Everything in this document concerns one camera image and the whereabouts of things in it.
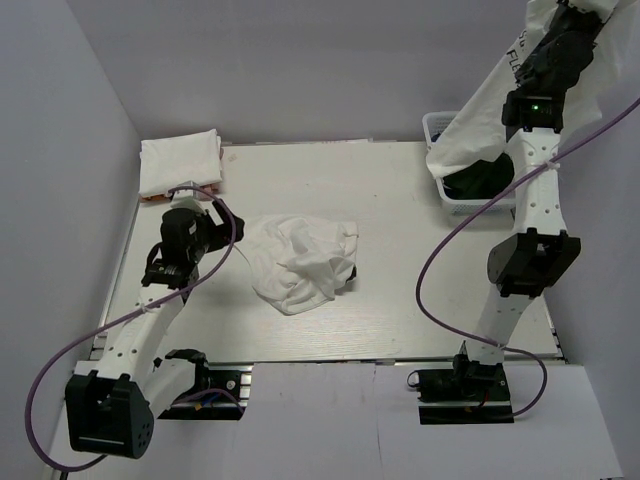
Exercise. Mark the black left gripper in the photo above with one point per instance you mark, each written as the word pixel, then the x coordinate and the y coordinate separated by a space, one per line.
pixel 222 232

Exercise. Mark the green t-shirt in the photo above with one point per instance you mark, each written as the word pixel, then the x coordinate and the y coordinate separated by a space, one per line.
pixel 481 180

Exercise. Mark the white printed t-shirt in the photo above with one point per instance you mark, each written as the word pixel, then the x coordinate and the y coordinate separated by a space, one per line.
pixel 476 132

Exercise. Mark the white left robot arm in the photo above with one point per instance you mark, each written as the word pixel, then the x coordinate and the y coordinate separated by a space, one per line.
pixel 112 409

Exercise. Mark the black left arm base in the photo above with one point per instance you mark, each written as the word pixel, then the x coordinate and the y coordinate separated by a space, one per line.
pixel 223 396

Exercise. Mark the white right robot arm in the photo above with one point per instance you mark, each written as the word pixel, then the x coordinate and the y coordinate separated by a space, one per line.
pixel 539 250

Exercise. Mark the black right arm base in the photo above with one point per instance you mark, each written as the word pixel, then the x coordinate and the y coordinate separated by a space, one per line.
pixel 447 396

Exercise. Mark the folded patterned pink t-shirt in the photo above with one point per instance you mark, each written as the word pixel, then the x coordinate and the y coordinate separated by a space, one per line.
pixel 211 188

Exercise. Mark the folded white t-shirt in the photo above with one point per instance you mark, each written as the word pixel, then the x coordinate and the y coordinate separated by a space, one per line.
pixel 169 162

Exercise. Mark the white plastic laundry basket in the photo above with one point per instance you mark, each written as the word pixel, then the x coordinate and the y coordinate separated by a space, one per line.
pixel 434 124

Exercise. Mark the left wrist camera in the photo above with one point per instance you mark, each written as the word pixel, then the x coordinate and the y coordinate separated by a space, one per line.
pixel 188 199

